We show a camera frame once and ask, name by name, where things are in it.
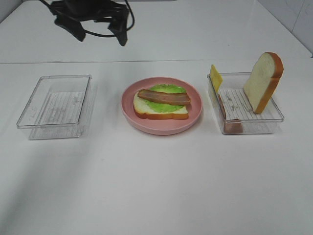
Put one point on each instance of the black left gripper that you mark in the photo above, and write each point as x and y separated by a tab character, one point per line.
72	12

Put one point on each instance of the white bread slice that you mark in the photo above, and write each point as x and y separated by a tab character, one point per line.
142	110
263	80

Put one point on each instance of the green lettuce leaf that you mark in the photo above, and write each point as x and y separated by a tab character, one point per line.
163	107

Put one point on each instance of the brown bacon strip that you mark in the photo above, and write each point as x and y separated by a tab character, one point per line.
167	98
233	126

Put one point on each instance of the clear left plastic container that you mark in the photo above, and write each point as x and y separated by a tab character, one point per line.
59	107

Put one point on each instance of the clear plastic container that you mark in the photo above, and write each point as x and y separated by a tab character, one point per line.
59	107
237	106

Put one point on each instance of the pink round plate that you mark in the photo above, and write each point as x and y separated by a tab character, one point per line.
165	126

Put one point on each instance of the yellow cheese slice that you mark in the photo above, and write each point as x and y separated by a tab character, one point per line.
215	78

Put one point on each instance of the clear right plastic container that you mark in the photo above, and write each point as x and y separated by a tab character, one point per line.
237	106

